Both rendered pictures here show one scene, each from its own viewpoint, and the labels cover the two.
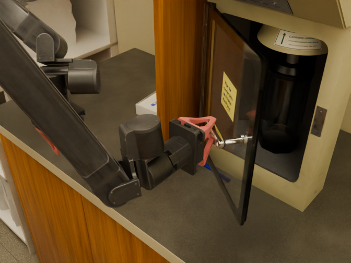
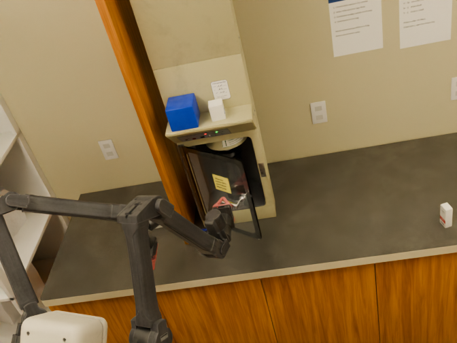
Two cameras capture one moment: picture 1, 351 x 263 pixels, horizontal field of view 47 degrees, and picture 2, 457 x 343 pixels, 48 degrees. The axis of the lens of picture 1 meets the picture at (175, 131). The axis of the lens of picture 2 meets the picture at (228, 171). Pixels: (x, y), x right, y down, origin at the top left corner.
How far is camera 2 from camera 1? 1.23 m
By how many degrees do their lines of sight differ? 26
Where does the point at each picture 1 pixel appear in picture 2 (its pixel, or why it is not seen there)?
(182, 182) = not seen: hidden behind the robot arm
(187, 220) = (232, 257)
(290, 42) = (230, 143)
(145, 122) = (213, 214)
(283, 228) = (275, 229)
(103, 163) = (213, 240)
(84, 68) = not seen: hidden behind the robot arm
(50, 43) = not seen: hidden behind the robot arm
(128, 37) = (68, 190)
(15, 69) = (179, 220)
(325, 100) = (260, 159)
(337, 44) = (254, 135)
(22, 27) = (113, 213)
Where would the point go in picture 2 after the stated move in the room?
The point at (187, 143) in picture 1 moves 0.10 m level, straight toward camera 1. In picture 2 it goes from (226, 214) to (243, 226)
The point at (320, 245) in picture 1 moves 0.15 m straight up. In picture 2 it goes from (295, 224) to (290, 197)
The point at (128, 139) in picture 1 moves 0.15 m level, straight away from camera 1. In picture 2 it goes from (214, 224) to (183, 211)
